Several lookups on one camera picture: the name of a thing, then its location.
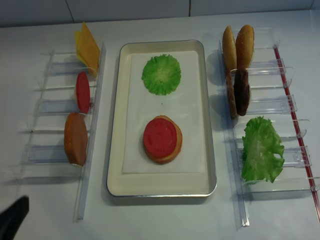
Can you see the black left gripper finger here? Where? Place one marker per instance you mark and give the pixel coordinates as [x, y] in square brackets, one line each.
[12, 218]

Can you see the red tomato slice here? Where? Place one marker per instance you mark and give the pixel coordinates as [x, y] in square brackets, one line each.
[160, 137]
[82, 92]

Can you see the red tomato slice in rack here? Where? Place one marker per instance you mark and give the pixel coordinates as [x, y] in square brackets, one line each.
[82, 92]

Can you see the yellow cheese slices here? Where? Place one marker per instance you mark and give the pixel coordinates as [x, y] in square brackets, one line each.
[87, 50]

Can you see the round green lettuce piece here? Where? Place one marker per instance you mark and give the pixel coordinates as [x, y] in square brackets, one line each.
[162, 74]

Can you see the lighter brown meat patty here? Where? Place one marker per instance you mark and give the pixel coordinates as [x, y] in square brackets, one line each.
[230, 95]

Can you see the large green lettuce leaf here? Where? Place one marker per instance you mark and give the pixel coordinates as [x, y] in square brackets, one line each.
[263, 151]

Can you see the dark brown meat patty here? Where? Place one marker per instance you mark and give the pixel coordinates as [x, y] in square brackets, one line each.
[241, 90]

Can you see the toasted bun bottom slice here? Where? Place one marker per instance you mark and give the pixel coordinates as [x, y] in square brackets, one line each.
[177, 149]

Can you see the metal baking tray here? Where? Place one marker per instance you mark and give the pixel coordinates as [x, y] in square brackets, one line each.
[120, 184]

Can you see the white paper tray liner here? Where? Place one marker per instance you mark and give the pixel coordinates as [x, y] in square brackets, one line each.
[183, 106]

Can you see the golden bun left piece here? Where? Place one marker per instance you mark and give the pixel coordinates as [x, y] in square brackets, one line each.
[229, 48]

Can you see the golden bun piece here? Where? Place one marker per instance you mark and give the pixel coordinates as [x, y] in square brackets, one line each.
[245, 46]
[229, 48]

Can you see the clear acrylic right food rack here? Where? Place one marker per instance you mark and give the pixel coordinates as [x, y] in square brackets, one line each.
[269, 81]

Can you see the golden bun right piece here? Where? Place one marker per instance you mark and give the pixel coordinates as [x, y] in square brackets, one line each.
[245, 46]

